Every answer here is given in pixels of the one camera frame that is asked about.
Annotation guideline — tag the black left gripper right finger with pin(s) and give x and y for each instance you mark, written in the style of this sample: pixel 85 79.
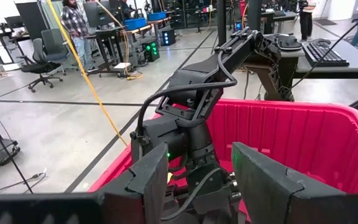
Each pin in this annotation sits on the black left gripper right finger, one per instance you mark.
pixel 291 202

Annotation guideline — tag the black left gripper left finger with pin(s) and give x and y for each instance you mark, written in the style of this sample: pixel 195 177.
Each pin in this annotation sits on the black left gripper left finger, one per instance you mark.
pixel 73 208

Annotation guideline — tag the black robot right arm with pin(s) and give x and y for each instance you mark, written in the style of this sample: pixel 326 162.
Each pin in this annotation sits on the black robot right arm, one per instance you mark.
pixel 197 74

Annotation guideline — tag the red plastic bin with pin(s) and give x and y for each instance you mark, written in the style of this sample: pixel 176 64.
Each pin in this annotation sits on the red plastic bin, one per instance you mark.
pixel 291 140

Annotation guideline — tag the blue plastic bin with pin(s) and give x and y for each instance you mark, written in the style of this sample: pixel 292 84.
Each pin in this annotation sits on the blue plastic bin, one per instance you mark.
pixel 135 24
pixel 157 16

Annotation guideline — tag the thin black stand rod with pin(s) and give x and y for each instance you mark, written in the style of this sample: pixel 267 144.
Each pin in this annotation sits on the thin black stand rod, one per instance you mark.
pixel 5 148

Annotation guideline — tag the black office chair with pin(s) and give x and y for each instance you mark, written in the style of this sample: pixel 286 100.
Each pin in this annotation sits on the black office chair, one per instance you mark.
pixel 39 67

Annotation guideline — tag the black computer with green lights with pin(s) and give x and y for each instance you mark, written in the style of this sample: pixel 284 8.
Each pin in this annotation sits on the black computer with green lights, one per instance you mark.
pixel 151 51

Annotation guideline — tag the white box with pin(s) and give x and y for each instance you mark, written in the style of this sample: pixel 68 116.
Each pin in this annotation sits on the white box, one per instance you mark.
pixel 122 66

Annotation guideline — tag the black keyboard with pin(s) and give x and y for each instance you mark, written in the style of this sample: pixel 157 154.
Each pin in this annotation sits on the black keyboard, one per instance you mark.
pixel 325 54

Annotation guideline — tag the black computer with blue lights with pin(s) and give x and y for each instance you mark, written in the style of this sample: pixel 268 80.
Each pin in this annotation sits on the black computer with blue lights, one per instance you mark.
pixel 168 37

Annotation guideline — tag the black ergonomic mouse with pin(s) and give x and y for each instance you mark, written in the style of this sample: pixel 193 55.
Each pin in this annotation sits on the black ergonomic mouse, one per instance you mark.
pixel 287 42

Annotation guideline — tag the grey office chair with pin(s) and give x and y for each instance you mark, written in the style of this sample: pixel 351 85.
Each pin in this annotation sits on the grey office chair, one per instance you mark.
pixel 53 43

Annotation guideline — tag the wooden table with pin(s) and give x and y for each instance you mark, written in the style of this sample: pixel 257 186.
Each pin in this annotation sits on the wooden table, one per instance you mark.
pixel 158 22

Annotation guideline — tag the black standing desk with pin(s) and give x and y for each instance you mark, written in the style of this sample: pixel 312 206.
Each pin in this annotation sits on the black standing desk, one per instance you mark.
pixel 104 32

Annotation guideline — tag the dark partition panel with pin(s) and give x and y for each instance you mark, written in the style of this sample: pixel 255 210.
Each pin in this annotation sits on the dark partition panel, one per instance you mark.
pixel 30 18

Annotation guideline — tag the black computer monitor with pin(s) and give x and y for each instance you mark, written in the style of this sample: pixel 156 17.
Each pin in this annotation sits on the black computer monitor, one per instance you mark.
pixel 96 14

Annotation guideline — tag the black metal post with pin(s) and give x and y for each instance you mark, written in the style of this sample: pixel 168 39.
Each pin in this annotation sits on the black metal post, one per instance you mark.
pixel 221 21
pixel 255 15

